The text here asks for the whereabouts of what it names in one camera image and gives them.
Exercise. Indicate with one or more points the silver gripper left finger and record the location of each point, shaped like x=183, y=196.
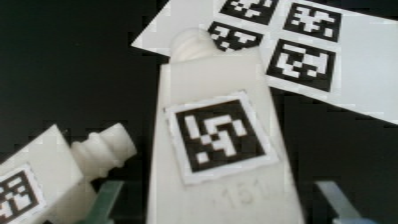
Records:
x=101, y=214

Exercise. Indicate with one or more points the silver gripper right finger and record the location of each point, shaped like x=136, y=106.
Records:
x=348, y=215

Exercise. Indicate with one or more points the white stool leg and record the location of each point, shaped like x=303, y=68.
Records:
x=220, y=180
x=46, y=173

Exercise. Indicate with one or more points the paper sheet with markers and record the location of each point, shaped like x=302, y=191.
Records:
x=327, y=47

